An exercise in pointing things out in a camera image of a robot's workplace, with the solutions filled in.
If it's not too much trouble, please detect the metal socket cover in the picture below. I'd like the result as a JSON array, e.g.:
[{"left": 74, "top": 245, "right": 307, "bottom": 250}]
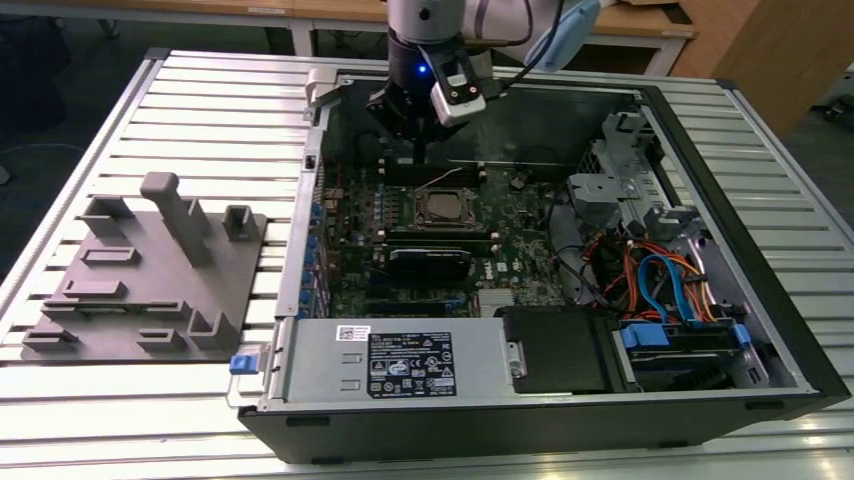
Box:
[{"left": 411, "top": 185, "right": 488, "bottom": 232}]

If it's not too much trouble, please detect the black RAM slot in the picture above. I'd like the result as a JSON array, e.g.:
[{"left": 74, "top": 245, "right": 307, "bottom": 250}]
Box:
[
  {"left": 384, "top": 170, "right": 485, "bottom": 185},
  {"left": 384, "top": 239, "right": 493, "bottom": 251},
  {"left": 384, "top": 160, "right": 483, "bottom": 174},
  {"left": 384, "top": 227, "right": 493, "bottom": 241}
]

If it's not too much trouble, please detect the beige case lever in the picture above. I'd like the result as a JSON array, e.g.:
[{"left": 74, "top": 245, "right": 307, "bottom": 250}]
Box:
[{"left": 303, "top": 68, "right": 341, "bottom": 121}]

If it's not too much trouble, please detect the black expansion slot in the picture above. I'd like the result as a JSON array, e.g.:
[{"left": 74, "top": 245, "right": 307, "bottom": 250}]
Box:
[{"left": 364, "top": 299, "right": 468, "bottom": 317}]

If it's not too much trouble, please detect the black graphics card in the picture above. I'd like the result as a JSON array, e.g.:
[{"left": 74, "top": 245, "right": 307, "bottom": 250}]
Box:
[{"left": 385, "top": 247, "right": 476, "bottom": 284}]

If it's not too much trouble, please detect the grey metal drive cage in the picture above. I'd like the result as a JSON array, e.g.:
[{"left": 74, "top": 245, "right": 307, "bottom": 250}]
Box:
[{"left": 565, "top": 112, "right": 708, "bottom": 241}]

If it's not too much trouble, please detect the green motherboard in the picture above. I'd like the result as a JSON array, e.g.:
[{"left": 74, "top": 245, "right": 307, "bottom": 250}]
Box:
[{"left": 319, "top": 149, "right": 581, "bottom": 321}]

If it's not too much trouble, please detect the wooden desk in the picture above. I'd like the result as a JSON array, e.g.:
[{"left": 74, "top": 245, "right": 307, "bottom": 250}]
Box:
[{"left": 65, "top": 0, "right": 699, "bottom": 76}]

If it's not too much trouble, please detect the grey parts rack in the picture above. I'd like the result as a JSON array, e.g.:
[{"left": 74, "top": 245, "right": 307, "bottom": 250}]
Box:
[{"left": 18, "top": 171, "right": 269, "bottom": 362}]

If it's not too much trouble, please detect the silver power supply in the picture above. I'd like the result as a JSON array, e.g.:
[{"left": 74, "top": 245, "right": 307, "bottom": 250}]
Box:
[{"left": 263, "top": 317, "right": 519, "bottom": 404}]

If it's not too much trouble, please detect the black plastic shroud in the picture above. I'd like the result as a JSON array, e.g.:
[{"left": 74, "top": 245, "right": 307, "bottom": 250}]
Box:
[{"left": 492, "top": 305, "right": 632, "bottom": 396}]

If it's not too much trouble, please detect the wooden cabinet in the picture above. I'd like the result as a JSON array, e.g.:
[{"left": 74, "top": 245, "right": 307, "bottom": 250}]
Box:
[{"left": 672, "top": 0, "right": 854, "bottom": 136}]

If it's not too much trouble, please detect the hard disk in blue carrier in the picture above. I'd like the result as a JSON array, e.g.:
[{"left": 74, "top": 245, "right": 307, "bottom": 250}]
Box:
[{"left": 616, "top": 322, "right": 748, "bottom": 391}]

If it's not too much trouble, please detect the black PC case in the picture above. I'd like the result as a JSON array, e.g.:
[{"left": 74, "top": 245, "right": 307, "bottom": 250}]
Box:
[{"left": 236, "top": 67, "right": 852, "bottom": 466}]

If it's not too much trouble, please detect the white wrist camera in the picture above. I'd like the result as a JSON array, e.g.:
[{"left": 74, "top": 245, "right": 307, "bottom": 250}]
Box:
[{"left": 428, "top": 47, "right": 489, "bottom": 127}]

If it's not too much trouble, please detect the black wire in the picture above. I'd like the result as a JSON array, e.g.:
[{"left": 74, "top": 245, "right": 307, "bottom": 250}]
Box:
[{"left": 544, "top": 187, "right": 621, "bottom": 307}]

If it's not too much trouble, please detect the orange wire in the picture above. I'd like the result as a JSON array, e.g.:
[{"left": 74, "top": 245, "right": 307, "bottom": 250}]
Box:
[
  {"left": 603, "top": 240, "right": 668, "bottom": 322},
  {"left": 666, "top": 252, "right": 735, "bottom": 326}
]

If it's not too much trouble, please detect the blue floor cable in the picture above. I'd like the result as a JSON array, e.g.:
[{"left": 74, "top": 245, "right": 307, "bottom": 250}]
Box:
[{"left": 0, "top": 142, "right": 88, "bottom": 156}]

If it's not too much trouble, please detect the blue wire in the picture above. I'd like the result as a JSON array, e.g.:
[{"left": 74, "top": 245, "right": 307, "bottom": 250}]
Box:
[{"left": 636, "top": 254, "right": 699, "bottom": 326}]

